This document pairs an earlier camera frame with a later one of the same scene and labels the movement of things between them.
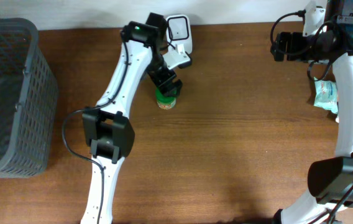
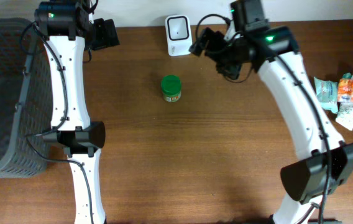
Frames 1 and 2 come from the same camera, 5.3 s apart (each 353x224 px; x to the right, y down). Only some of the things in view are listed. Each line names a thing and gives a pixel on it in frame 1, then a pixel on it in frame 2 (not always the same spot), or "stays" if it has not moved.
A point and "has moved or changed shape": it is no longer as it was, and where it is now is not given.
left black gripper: x=161 y=78 -> x=108 y=35
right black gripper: x=291 y=40 -> x=214 y=40
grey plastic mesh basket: x=17 y=99 stays
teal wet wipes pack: x=326 y=94 stays
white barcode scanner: x=179 y=32 stays
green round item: x=165 y=102 has moved or changed shape
